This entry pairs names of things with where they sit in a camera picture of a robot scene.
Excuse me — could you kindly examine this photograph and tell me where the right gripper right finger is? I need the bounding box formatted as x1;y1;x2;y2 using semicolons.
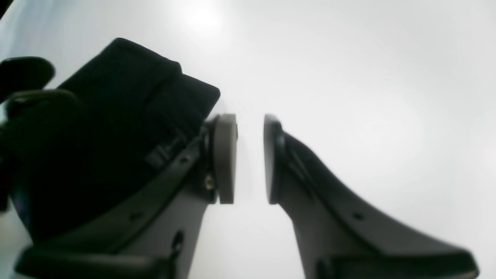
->
263;114;479;279

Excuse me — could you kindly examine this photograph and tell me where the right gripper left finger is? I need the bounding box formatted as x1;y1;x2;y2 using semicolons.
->
14;114;238;279

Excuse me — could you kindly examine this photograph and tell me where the plain black T-shirt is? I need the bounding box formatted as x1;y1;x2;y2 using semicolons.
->
1;38;221;243

